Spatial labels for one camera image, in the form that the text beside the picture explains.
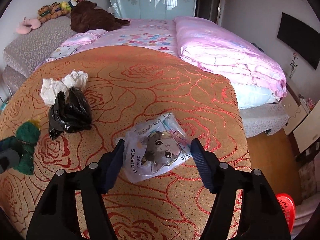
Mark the light blue quilt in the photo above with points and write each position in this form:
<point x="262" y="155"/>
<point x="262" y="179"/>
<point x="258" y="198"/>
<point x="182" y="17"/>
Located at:
<point x="252" y="96"/>

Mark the red plastic basket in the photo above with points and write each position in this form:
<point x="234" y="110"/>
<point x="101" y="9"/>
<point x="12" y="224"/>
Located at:
<point x="286" y="212"/>

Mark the white lace bed skirt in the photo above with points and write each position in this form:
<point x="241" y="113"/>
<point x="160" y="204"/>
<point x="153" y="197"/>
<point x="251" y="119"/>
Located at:
<point x="262" y="120"/>

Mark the grey patterned headboard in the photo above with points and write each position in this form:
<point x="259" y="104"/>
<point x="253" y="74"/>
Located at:
<point x="37" y="42"/>

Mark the black plastic bag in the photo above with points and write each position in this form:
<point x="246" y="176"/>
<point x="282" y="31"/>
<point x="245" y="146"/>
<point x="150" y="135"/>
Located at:
<point x="71" y="112"/>

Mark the tall white cabinet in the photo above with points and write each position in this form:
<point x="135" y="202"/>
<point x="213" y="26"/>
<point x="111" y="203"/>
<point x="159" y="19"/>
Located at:
<point x="308" y="135"/>

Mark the dark wooden door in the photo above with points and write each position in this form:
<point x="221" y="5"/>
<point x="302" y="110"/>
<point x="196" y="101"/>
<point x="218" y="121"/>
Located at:
<point x="208" y="0"/>

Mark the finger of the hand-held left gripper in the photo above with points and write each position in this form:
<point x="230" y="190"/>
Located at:
<point x="8" y="160"/>
<point x="6" y="143"/>

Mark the brown braided plush toy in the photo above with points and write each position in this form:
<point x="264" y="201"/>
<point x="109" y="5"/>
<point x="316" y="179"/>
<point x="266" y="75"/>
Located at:
<point x="50" y="12"/>

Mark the penguin plush toy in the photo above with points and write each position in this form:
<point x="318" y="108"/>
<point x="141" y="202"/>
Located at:
<point x="73" y="2"/>

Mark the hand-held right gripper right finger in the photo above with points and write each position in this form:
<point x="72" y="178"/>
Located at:
<point x="202" y="165"/>

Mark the brown teddy bear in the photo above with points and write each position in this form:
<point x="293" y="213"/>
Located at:
<point x="95" y="17"/>

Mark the white printed cloth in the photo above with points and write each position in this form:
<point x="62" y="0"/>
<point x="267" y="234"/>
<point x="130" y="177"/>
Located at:
<point x="65" y="52"/>

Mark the clear printed plastic bag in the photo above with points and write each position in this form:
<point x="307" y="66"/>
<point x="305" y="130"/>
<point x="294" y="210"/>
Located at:
<point x="155" y="150"/>

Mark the pink quilt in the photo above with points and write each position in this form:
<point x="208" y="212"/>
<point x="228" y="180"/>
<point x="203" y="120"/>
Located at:
<point x="225" y="52"/>

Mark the yellow plush toy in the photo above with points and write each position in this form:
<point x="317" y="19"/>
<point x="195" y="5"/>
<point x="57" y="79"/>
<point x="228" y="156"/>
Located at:
<point x="65" y="5"/>

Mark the white crumpled cloth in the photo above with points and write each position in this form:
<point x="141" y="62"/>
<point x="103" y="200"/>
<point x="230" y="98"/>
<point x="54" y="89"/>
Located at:
<point x="53" y="90"/>

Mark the white bedside cabinet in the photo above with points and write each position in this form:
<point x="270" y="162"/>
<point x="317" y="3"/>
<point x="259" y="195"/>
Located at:
<point x="295" y="115"/>

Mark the white leaning board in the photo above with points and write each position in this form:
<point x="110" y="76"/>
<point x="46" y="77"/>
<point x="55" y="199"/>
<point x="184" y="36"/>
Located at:
<point x="111" y="1"/>

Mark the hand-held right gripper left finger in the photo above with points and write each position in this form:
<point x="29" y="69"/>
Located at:
<point x="112" y="167"/>

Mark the pink pillow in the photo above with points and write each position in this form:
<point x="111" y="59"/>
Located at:
<point x="85" y="37"/>

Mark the wall-mounted black television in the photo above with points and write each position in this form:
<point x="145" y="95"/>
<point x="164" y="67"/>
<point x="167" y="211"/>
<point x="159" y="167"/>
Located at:
<point x="300" y="40"/>

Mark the green cloth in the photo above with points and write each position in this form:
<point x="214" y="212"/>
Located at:
<point x="26" y="147"/>

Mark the pink floral bedsheet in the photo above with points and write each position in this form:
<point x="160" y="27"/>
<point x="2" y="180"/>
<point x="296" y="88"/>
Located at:
<point x="140" y="37"/>

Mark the orange rose-pattern blanket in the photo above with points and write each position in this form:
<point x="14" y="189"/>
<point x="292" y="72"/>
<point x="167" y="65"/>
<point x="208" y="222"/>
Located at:
<point x="150" y="92"/>

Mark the pink artificial flowers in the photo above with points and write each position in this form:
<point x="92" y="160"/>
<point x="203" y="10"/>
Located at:
<point x="310" y="104"/>

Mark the pink plush toy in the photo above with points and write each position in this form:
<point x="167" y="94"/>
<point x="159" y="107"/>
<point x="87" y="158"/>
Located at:
<point x="28" y="26"/>

